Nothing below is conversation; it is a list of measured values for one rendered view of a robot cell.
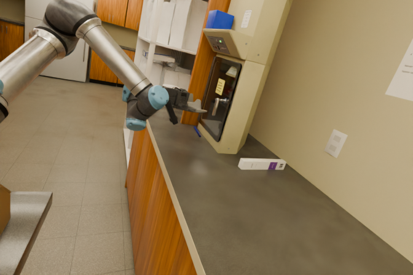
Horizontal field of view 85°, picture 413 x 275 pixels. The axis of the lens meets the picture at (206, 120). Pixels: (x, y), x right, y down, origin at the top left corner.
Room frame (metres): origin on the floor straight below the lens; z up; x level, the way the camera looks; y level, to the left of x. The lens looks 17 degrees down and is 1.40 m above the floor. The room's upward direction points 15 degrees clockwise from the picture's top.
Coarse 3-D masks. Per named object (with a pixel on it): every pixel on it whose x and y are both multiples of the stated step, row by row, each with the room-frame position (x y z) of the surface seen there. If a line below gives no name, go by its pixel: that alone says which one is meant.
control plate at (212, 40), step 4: (208, 36) 1.24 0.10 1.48; (212, 36) 1.19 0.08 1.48; (212, 40) 1.22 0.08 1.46; (220, 40) 1.12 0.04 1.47; (212, 44) 1.26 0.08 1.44; (216, 44) 1.20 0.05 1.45; (220, 44) 1.15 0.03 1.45; (224, 44) 1.10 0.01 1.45; (216, 48) 1.23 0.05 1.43; (220, 48) 1.18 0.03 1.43; (224, 52) 1.16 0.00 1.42; (228, 52) 1.12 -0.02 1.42
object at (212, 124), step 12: (216, 60) 1.28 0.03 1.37; (228, 60) 1.16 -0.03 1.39; (216, 72) 1.24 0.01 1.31; (228, 72) 1.12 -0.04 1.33; (216, 84) 1.21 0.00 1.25; (228, 84) 1.09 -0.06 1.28; (216, 96) 1.17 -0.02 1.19; (228, 96) 1.06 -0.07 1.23; (204, 108) 1.27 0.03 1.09; (228, 108) 1.04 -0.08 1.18; (204, 120) 1.23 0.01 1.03; (216, 120) 1.11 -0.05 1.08; (216, 132) 1.08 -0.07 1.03
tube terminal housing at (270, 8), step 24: (240, 0) 1.22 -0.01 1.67; (264, 0) 1.04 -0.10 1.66; (288, 0) 1.13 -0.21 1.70; (240, 24) 1.16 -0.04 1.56; (264, 24) 1.05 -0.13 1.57; (264, 48) 1.07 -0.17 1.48; (240, 72) 1.05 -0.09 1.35; (264, 72) 1.13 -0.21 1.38; (240, 96) 1.05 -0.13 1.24; (240, 120) 1.07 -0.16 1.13; (216, 144) 1.07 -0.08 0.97; (240, 144) 1.13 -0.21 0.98
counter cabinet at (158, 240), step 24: (144, 144) 1.33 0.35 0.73; (144, 168) 1.21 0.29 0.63; (144, 192) 1.11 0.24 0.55; (168, 192) 0.77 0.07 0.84; (144, 216) 1.01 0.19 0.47; (168, 216) 0.72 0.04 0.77; (144, 240) 0.93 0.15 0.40; (168, 240) 0.67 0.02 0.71; (144, 264) 0.85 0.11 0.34; (168, 264) 0.62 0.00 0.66; (192, 264) 0.49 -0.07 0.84
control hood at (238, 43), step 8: (208, 32) 1.21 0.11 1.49; (216, 32) 1.11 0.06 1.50; (224, 32) 1.03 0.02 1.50; (232, 32) 0.99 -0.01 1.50; (208, 40) 1.27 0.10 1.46; (224, 40) 1.08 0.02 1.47; (232, 40) 1.00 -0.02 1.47; (240, 40) 1.01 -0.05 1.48; (248, 40) 1.03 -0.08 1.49; (232, 48) 1.05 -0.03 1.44; (240, 48) 1.02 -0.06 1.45; (248, 48) 1.04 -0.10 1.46; (240, 56) 1.03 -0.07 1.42
